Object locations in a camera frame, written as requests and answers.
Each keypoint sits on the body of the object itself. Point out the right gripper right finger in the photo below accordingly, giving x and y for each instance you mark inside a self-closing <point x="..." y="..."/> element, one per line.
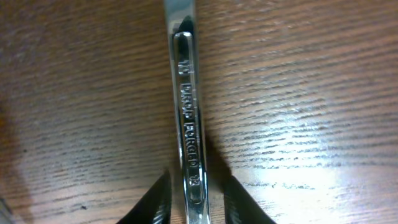
<point x="240" y="207"/>

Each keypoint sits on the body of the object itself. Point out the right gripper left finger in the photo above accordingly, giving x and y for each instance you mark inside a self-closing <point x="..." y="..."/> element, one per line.
<point x="154" y="207"/>

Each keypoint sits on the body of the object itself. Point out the chrome combination wrench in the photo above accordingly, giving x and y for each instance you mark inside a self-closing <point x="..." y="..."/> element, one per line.
<point x="183" y="54"/>

